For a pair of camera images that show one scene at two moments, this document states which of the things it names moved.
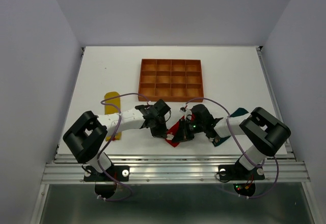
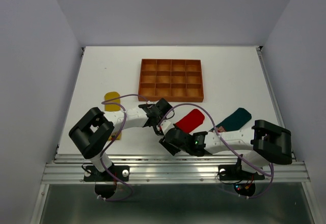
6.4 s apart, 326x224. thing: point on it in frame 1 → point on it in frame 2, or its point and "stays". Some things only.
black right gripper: (181, 134) → (170, 147)
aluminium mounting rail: (173, 168) stays
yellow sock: (111, 110) stays
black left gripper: (161, 132) stays
